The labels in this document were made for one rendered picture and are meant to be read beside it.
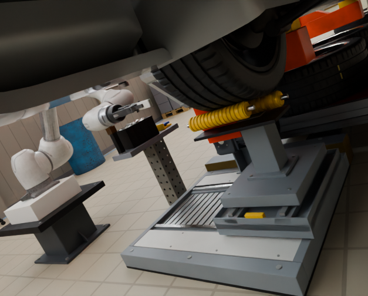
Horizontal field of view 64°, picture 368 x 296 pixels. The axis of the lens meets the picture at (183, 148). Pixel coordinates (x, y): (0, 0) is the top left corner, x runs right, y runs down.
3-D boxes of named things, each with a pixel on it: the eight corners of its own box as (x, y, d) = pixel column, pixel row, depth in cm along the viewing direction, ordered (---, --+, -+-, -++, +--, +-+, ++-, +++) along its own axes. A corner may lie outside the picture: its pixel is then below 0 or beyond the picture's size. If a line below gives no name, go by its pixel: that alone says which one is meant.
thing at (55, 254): (20, 271, 188) (-5, 231, 181) (79, 224, 228) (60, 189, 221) (65, 273, 159) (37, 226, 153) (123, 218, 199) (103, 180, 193)
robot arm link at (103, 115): (103, 130, 132) (111, 127, 128) (94, 110, 129) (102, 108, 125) (118, 121, 138) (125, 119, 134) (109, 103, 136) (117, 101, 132)
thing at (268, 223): (315, 241, 91) (306, 214, 88) (220, 236, 115) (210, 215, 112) (344, 165, 126) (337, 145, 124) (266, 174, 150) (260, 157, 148)
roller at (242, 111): (253, 118, 96) (247, 101, 95) (186, 135, 116) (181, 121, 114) (260, 112, 100) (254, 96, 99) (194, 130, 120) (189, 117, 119)
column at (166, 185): (180, 205, 181) (151, 143, 172) (169, 205, 187) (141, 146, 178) (189, 196, 188) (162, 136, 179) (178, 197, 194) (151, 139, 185)
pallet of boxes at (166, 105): (184, 106, 756) (168, 68, 734) (206, 98, 717) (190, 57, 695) (163, 119, 674) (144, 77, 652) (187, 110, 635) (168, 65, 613)
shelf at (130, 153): (132, 157, 155) (130, 152, 155) (114, 161, 167) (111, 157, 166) (179, 127, 186) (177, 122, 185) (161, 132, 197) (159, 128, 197)
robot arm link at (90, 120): (91, 111, 128) (111, 98, 137) (73, 118, 139) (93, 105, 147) (105, 133, 132) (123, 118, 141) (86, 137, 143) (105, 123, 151)
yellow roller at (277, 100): (287, 106, 100) (282, 90, 99) (218, 125, 120) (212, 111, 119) (293, 101, 104) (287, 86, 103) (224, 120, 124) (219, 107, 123)
